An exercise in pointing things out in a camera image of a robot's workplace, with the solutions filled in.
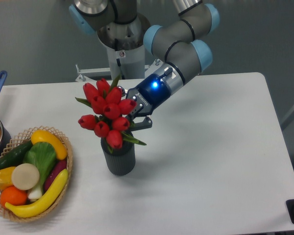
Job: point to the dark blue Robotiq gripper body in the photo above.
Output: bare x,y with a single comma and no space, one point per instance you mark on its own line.
148,95

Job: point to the red tulip bouquet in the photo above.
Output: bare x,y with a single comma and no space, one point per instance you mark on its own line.
108,120

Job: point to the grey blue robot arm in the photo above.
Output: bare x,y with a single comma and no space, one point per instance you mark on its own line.
164,58

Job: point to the dark grey ribbed vase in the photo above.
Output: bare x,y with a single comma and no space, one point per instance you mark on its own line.
121,161

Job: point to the yellow squash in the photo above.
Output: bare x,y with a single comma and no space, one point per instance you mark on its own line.
46,136

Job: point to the purple sweet potato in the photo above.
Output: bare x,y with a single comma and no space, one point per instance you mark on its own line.
62,164

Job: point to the green leafy bok choy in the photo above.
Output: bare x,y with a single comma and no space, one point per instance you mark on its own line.
43,156

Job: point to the woven wicker basket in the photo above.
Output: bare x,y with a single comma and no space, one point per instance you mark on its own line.
24,137

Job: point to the dark green cucumber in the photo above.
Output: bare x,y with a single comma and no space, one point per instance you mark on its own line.
15,156

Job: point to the beige round radish slice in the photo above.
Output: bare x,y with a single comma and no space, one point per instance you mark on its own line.
25,176

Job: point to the yellow bell pepper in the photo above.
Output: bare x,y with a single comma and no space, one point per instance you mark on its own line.
6,177

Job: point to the orange fruit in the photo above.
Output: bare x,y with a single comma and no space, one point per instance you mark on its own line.
14,196

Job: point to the yellow banana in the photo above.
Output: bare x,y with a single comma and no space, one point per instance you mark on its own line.
42,204

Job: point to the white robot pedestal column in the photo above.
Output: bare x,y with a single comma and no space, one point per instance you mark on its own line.
124,46

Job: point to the white metal base frame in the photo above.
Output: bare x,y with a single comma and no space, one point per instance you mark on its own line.
84,75

